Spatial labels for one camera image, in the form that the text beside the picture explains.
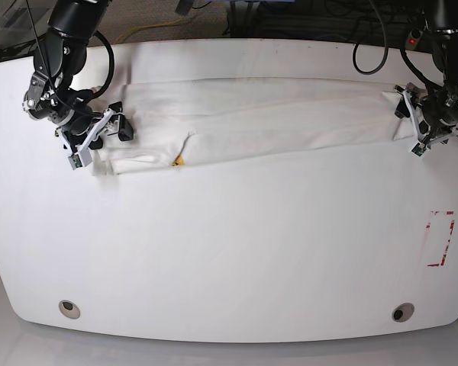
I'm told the table grommet hole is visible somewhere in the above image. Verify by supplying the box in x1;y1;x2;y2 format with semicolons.
59;300;81;319
392;303;415;323

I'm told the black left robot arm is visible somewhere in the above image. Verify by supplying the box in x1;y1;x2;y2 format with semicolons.
395;1;458;156

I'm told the power strip with red light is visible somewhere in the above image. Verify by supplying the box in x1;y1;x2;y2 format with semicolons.
405;27;423;50

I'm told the right table grommet hole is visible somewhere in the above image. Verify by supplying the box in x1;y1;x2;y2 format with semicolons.
392;303;415;323

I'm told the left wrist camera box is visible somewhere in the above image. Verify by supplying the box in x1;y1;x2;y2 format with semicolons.
411;143;430;159

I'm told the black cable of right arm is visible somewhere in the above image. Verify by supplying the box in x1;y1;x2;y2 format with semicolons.
87;30;116;104

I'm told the red tape rectangle marking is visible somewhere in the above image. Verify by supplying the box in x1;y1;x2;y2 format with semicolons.
422;210;455;268

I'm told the left table grommet hole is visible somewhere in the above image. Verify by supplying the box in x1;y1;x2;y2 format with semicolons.
59;300;81;319

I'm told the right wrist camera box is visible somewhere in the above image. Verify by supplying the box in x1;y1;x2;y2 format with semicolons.
68;151;92;170

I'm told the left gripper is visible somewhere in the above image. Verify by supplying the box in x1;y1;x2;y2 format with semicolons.
394;83;458;147

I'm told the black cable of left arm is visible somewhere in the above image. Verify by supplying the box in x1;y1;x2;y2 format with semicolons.
351;0;391;75

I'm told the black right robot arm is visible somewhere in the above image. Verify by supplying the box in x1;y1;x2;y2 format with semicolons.
23;1;134;168

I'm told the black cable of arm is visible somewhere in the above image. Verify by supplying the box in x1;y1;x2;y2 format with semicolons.
87;30;116;104
351;0;391;75

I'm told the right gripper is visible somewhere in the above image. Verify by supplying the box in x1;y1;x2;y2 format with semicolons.
55;101;134;157

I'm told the white printed T-shirt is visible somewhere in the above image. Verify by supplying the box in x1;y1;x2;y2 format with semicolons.
89;78;414;176

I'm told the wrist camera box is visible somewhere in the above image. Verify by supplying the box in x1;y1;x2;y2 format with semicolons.
411;143;430;159
68;151;92;170

